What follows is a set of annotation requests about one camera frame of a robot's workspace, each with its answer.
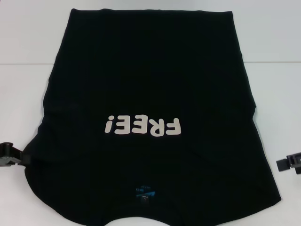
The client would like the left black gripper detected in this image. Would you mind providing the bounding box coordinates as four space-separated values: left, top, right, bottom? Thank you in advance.
0 141 32 168

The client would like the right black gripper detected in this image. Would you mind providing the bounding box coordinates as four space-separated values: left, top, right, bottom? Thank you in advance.
277 152 301 175

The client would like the black shirt with FREE print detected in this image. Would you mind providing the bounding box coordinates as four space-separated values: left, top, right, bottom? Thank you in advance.
23 8 283 226

